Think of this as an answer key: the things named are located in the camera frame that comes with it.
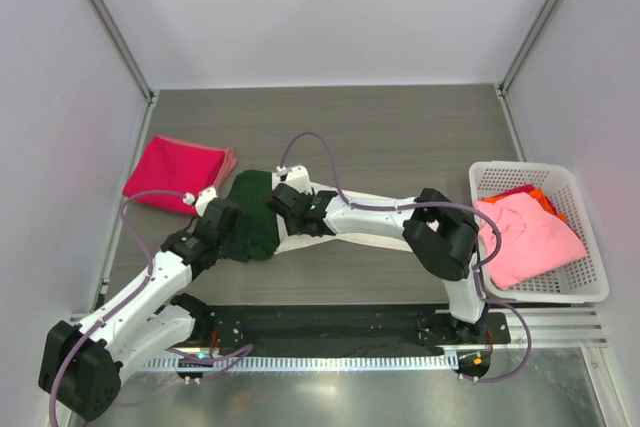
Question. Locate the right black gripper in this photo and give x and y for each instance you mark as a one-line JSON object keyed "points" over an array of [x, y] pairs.
{"points": [[291, 227]]}

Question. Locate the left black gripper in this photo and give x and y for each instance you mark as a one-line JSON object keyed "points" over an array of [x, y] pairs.
{"points": [[236, 231]]}

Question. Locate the white green printed t-shirt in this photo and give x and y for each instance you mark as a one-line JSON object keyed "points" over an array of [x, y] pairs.
{"points": [[260, 233]]}

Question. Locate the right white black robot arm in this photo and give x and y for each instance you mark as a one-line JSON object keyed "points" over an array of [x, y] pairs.
{"points": [[441, 235]]}

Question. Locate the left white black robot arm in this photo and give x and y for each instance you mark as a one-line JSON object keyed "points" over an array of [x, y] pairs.
{"points": [[84, 365]]}

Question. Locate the folded salmon t-shirt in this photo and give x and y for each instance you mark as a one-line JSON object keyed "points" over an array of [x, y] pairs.
{"points": [[229, 163]]}

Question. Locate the folded magenta t-shirt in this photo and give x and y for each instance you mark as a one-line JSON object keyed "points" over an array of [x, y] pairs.
{"points": [[175, 165]]}

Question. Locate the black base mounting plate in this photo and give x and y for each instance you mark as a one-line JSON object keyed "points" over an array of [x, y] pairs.
{"points": [[343, 331]]}

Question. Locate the pink t-shirt in basket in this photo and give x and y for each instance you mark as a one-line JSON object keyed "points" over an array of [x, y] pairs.
{"points": [[534, 242]]}

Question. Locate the orange t-shirt in basket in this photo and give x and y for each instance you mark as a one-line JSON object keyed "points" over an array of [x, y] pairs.
{"points": [[536, 193]]}

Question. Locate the white plastic laundry basket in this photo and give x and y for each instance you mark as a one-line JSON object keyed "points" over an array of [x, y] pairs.
{"points": [[582, 281]]}

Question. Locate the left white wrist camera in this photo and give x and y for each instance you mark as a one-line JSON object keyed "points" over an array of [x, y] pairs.
{"points": [[202, 197]]}

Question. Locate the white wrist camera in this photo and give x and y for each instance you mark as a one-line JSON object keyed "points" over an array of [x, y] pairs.
{"points": [[202, 197], [296, 177]]}

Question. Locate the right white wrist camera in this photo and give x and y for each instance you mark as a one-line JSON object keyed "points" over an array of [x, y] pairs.
{"points": [[296, 177]]}

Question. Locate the left aluminium frame post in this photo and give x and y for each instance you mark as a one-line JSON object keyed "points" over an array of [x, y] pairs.
{"points": [[119, 43]]}

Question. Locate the aluminium frame post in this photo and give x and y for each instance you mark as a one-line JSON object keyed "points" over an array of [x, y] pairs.
{"points": [[536, 30], [119, 43]]}

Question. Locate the white slotted cable duct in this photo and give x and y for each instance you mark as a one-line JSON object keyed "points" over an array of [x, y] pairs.
{"points": [[173, 363]]}

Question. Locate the aluminium front rail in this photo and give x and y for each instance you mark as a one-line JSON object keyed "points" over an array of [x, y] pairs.
{"points": [[564, 327]]}

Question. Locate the right aluminium frame post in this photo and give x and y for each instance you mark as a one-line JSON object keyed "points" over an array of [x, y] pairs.
{"points": [[536, 30]]}

